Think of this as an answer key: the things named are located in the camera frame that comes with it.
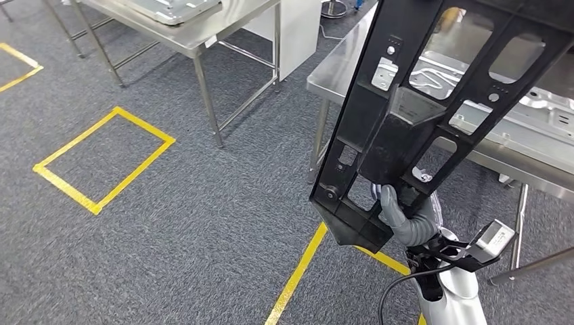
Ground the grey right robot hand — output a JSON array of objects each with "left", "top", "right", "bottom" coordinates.
[{"left": 371, "top": 168, "right": 443, "bottom": 230}]

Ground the black plastic panel part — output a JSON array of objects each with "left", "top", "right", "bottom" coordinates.
[{"left": 309, "top": 0, "right": 574, "bottom": 255}]

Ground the stainless steel workbench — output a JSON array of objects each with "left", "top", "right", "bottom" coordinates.
[{"left": 306, "top": 0, "right": 574, "bottom": 288}]

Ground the grey sheet metal panel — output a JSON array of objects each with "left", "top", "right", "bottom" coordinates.
[
  {"left": 371, "top": 45, "right": 574, "bottom": 158},
  {"left": 114, "top": 0, "right": 224, "bottom": 26}
]

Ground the white cabinet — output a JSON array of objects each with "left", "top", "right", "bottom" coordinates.
[{"left": 244, "top": 0, "right": 323, "bottom": 83}]

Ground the chrome stool base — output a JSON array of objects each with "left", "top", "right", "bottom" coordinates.
[{"left": 320, "top": 0, "right": 349, "bottom": 20}]

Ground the stainless steel table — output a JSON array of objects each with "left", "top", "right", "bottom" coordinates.
[{"left": 42, "top": 0, "right": 284, "bottom": 149}]

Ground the black camera cable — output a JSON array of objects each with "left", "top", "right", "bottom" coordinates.
[{"left": 378, "top": 262, "right": 458, "bottom": 325}]

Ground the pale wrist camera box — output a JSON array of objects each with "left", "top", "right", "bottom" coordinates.
[{"left": 474, "top": 219, "right": 516, "bottom": 263}]

